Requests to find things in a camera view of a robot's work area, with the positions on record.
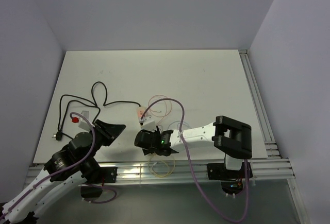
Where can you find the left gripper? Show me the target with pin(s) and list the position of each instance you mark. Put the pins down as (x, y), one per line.
(110, 131)

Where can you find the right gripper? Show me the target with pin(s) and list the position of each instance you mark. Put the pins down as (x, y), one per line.
(157, 131)

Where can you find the pink charger plug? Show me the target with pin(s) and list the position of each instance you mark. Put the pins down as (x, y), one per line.
(140, 113)

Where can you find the beige red power strip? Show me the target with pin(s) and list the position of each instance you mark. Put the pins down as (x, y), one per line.
(141, 107)

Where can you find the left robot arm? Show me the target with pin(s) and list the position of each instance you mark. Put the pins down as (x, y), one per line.
(71, 166)

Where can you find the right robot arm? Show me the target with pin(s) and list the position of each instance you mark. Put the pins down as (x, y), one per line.
(232, 137)

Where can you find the aluminium front rail frame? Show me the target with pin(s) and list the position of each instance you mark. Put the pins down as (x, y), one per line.
(154, 171)

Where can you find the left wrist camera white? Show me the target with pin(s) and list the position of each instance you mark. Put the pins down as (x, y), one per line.
(81, 120)

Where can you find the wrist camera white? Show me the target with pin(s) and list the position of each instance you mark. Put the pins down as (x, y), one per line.
(81, 120)
(148, 123)

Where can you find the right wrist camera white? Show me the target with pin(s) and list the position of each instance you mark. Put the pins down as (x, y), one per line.
(148, 123)

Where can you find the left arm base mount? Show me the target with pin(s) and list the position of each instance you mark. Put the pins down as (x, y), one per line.
(93, 189)

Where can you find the aluminium right side rail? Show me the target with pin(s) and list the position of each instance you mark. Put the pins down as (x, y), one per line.
(267, 133)

